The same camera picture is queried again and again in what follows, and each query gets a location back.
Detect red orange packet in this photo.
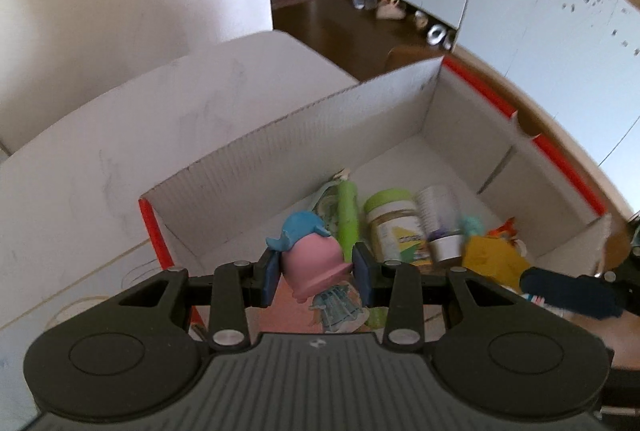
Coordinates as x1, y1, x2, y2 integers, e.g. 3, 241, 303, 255
487, 217, 528, 257

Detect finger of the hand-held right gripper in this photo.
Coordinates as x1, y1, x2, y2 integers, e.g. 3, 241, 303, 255
519, 266, 623, 319

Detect plastic jar with colourful label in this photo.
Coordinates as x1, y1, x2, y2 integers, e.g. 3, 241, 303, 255
362, 188, 433, 264

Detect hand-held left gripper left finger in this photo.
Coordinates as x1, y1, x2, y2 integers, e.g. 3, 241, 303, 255
102, 249, 281, 353

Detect pink blue whale toy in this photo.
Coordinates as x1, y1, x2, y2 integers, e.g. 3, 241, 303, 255
265, 211, 353, 302

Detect red cardboard box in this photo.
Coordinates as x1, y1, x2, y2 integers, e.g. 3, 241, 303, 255
139, 55, 613, 327

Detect small yellow box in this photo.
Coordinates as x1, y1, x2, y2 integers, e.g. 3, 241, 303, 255
460, 236, 533, 287

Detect grey-blue wall cabinet unit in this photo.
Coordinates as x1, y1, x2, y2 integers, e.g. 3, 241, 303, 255
315, 0, 640, 212

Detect black white sandals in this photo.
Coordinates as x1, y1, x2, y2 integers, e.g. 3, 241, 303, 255
425, 24, 457, 52

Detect small teal ring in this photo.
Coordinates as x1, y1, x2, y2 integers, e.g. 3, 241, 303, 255
460, 215, 483, 239

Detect silver glitter jar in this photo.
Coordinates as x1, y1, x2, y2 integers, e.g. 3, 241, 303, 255
415, 184, 468, 264

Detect grey correction tape dispenser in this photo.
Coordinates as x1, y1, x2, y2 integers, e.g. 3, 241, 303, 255
310, 181, 341, 224

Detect lime green tube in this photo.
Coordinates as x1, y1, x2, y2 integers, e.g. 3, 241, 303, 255
336, 168, 361, 252

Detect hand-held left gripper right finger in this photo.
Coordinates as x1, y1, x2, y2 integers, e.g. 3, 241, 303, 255
352, 243, 531, 353

